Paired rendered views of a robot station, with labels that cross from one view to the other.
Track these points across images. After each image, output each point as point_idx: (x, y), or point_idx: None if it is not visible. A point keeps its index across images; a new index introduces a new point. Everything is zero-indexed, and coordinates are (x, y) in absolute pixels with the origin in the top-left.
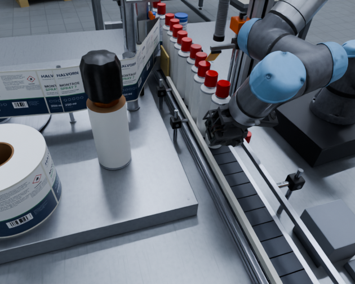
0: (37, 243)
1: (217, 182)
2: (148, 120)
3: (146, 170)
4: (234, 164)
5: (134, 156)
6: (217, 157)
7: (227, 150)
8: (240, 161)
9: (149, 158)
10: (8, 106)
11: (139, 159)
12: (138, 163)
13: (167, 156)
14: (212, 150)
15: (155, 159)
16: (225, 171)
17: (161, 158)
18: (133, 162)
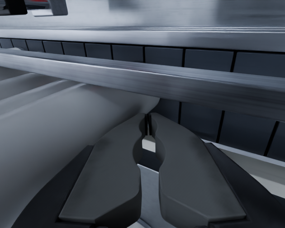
0: None
1: None
2: None
3: (176, 227)
4: (245, 71)
5: (143, 217)
6: (192, 106)
7: (174, 60)
8: (241, 39)
9: (150, 206)
10: None
11: (149, 216)
12: (158, 223)
13: (155, 187)
14: (163, 103)
15: (156, 204)
16: (260, 117)
17: (157, 196)
18: (152, 225)
